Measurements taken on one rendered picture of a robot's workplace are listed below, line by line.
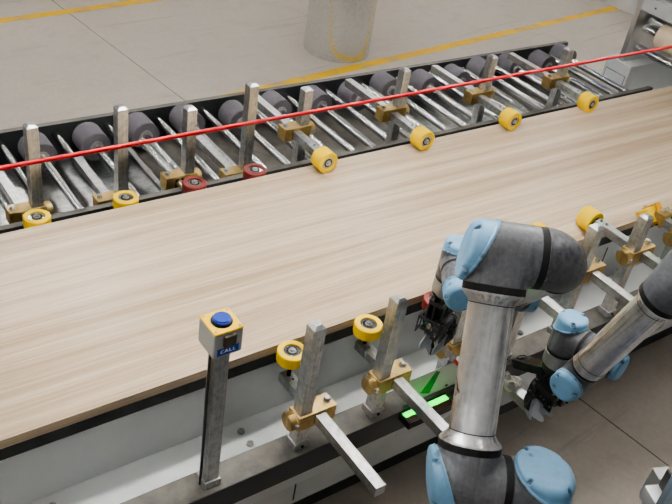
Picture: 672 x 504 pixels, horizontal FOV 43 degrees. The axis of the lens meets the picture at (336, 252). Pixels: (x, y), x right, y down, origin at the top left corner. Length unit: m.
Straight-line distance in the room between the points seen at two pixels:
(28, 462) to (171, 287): 0.60
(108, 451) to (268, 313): 0.55
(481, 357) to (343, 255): 1.12
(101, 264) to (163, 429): 0.51
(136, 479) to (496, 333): 1.11
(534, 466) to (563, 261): 0.37
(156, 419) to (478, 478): 0.97
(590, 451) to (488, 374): 2.03
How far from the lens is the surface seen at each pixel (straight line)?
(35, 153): 2.71
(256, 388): 2.38
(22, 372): 2.18
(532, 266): 1.54
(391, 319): 2.16
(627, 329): 1.87
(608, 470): 3.52
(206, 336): 1.82
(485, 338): 1.55
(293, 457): 2.26
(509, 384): 2.35
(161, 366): 2.17
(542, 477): 1.60
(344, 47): 6.15
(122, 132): 2.78
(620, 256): 2.88
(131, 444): 2.28
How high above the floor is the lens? 2.41
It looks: 35 degrees down
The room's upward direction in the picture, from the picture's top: 10 degrees clockwise
